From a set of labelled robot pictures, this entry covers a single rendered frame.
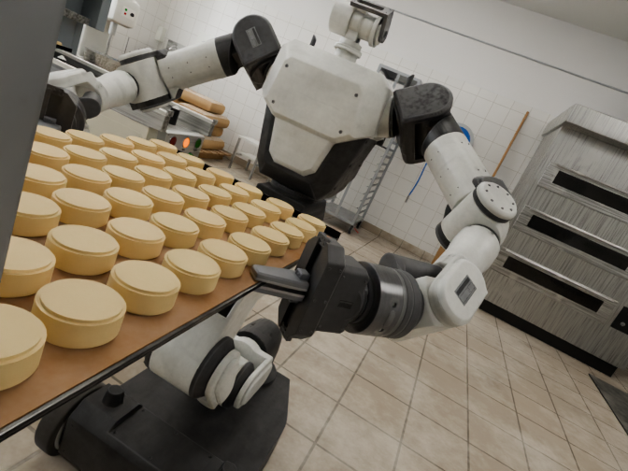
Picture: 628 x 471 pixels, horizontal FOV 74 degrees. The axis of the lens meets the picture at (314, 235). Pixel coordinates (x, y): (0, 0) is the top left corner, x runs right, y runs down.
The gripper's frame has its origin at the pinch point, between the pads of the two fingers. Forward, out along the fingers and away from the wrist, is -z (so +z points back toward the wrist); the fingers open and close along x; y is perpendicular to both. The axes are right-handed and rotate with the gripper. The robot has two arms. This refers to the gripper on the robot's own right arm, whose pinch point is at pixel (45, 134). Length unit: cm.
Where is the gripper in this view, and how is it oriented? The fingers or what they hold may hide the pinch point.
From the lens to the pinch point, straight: 71.5
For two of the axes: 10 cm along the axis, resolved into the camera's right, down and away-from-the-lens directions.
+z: -4.0, -4.2, 8.2
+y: 8.3, 2.3, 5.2
